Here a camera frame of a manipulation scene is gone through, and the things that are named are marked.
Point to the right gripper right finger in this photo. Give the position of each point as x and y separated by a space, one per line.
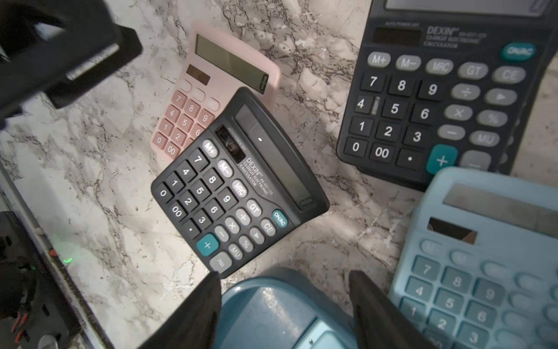
378 323

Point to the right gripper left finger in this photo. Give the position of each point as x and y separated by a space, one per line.
194 323

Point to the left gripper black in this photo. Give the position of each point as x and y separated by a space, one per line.
60 48

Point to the light blue calculator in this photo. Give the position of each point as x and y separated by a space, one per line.
479 264

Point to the black calculator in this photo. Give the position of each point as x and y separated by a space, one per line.
239 188
445 84

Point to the pink calculator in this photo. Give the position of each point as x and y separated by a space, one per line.
217 65

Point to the dark teal storage tray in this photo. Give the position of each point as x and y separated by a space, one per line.
281 308

